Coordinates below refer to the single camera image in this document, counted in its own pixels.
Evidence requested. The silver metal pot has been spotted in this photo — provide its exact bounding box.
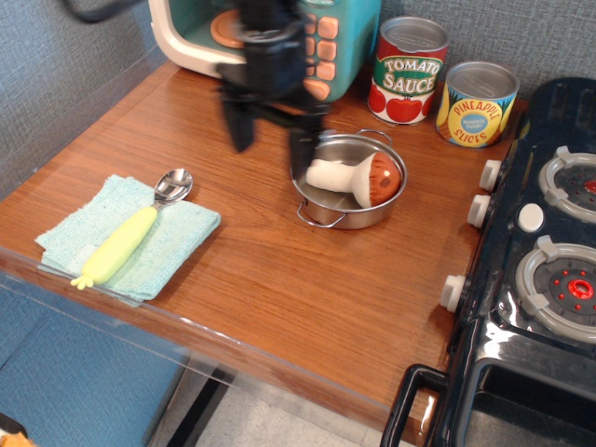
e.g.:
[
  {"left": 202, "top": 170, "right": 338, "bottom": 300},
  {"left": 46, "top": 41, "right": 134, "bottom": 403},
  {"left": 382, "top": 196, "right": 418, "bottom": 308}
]
[{"left": 292, "top": 129, "right": 408, "bottom": 230}]

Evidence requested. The black braided cable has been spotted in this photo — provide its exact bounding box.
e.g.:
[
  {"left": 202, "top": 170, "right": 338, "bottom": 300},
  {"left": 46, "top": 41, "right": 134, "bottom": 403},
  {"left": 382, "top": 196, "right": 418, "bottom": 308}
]
[{"left": 62, "top": 0, "right": 145, "bottom": 24}]

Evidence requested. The spoon with yellow handle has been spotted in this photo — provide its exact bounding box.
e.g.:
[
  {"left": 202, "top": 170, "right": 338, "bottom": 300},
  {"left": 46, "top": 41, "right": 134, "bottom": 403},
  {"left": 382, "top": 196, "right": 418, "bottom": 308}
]
[{"left": 70, "top": 168, "right": 194, "bottom": 290}]

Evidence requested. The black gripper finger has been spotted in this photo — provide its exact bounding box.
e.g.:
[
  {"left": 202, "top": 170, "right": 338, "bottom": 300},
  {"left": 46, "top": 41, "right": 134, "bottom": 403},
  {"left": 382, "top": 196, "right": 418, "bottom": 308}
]
[
  {"left": 223, "top": 100, "right": 255, "bottom": 153},
  {"left": 289, "top": 123, "right": 325, "bottom": 178}
]

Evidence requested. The pineapple slices can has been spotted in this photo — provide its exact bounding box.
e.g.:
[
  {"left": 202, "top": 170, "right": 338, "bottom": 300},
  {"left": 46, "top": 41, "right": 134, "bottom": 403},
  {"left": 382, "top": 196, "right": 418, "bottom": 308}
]
[{"left": 436, "top": 61, "right": 520, "bottom": 148}]

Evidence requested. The teal toy microwave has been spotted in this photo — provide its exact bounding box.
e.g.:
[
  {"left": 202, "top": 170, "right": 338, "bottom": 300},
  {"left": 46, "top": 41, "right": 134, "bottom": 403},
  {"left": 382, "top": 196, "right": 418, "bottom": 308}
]
[{"left": 149, "top": 0, "right": 381, "bottom": 102}]

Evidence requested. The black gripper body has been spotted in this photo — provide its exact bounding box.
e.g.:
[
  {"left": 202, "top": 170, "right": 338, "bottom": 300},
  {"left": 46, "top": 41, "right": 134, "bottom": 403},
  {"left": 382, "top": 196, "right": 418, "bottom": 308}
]
[{"left": 216, "top": 34, "right": 327, "bottom": 129}]

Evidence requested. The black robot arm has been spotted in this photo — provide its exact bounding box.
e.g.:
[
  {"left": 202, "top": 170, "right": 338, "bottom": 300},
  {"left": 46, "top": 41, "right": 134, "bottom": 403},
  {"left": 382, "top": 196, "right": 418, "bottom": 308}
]
[{"left": 216, "top": 1, "right": 328, "bottom": 178}]

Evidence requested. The tomato sauce can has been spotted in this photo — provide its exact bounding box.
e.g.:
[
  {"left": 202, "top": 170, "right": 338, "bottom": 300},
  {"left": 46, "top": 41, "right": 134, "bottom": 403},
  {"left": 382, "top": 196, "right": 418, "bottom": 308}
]
[{"left": 368, "top": 16, "right": 450, "bottom": 124}]

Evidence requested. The orange object at corner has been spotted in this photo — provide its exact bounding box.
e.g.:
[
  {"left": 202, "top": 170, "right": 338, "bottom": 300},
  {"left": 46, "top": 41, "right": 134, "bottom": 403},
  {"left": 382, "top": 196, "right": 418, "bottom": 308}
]
[{"left": 1, "top": 423, "right": 36, "bottom": 447}]

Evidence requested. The light blue rag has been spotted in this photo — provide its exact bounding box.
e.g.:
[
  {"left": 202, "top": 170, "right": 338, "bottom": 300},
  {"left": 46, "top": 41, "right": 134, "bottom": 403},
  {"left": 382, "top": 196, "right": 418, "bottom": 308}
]
[{"left": 35, "top": 175, "right": 221, "bottom": 305}]

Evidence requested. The black toy stove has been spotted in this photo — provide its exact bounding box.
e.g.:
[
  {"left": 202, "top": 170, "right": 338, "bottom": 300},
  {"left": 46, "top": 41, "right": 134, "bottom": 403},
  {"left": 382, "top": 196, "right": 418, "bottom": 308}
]
[{"left": 382, "top": 77, "right": 595, "bottom": 446}]

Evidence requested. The clear acrylic barrier panel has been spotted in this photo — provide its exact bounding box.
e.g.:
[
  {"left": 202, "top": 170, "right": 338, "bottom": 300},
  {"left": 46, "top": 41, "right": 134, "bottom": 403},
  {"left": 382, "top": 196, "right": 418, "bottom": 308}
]
[{"left": 1, "top": 251, "right": 382, "bottom": 446}]

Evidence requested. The white brown toy mushroom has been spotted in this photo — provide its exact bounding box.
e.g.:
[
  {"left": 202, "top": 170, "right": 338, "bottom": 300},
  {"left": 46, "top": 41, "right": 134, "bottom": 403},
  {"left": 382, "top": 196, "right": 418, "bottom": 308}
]
[{"left": 305, "top": 152, "right": 405, "bottom": 209}]

